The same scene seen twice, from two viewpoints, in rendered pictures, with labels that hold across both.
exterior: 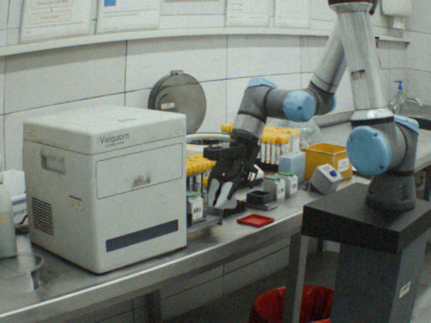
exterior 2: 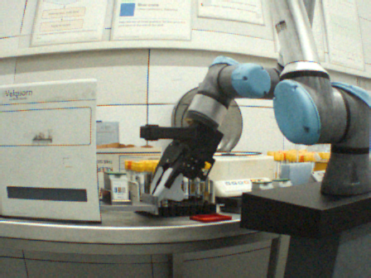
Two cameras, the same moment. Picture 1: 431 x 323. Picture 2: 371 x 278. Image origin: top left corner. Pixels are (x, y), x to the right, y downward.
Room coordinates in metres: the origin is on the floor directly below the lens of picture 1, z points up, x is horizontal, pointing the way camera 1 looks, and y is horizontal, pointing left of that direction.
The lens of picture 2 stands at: (0.36, -0.59, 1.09)
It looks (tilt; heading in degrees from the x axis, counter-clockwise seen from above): 1 degrees down; 22
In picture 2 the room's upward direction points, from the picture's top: straight up
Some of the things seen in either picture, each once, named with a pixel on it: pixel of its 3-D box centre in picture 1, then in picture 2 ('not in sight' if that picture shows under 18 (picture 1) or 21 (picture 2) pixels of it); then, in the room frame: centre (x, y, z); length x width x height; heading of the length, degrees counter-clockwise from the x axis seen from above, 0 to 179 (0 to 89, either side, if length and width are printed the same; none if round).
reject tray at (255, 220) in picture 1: (255, 220); (210, 218); (1.69, -0.10, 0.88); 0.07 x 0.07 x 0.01; 50
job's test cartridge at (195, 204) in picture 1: (189, 208); (116, 189); (1.56, 0.06, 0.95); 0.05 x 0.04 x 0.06; 50
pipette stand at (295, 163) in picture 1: (292, 171); (296, 181); (2.03, -0.23, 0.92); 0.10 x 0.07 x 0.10; 147
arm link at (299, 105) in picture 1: (293, 104); (251, 81); (1.70, -0.19, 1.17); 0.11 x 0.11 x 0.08; 49
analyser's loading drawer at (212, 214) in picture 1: (183, 221); (108, 200); (1.54, 0.07, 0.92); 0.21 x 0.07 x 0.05; 140
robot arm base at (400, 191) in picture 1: (392, 183); (349, 167); (1.62, -0.46, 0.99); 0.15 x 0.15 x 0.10
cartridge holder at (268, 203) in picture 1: (259, 199); (238, 203); (1.83, -0.12, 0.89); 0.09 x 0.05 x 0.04; 53
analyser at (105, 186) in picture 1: (103, 181); (35, 149); (1.47, 0.25, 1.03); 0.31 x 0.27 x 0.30; 140
